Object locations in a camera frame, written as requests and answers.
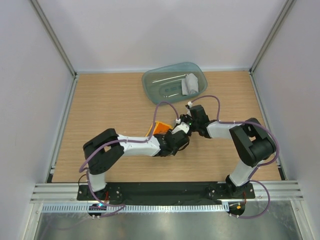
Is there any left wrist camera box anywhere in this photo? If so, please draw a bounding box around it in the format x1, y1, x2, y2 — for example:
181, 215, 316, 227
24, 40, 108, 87
171, 120, 190, 135

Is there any grey panda towel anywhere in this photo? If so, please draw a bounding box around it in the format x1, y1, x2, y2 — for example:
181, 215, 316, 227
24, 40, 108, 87
181, 73, 199, 96

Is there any teal plastic basin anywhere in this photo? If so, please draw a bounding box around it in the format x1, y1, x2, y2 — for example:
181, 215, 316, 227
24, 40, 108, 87
141, 62, 208, 105

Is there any slotted cable duct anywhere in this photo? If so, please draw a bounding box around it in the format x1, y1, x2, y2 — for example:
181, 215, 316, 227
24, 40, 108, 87
41, 202, 229, 213

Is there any orange grey towel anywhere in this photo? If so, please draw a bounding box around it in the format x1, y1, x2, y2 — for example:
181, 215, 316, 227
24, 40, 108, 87
145, 121, 173, 137

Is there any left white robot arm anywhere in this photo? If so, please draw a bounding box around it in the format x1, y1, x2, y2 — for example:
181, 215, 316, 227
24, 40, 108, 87
79, 122, 191, 200

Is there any aluminium frame rail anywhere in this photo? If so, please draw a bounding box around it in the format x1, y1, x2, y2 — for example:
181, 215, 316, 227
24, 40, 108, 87
30, 180, 304, 203

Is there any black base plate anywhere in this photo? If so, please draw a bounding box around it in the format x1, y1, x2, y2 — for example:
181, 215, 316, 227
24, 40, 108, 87
76, 181, 256, 206

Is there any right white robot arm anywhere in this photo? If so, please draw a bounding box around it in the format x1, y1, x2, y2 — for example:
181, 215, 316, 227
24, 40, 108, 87
180, 101, 279, 198

